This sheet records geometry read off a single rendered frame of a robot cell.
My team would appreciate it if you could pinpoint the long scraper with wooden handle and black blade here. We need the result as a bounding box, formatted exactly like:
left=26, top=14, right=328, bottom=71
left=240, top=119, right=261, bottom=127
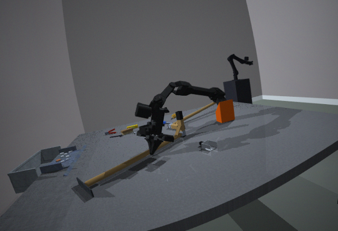
left=77, top=111, right=186, bottom=197

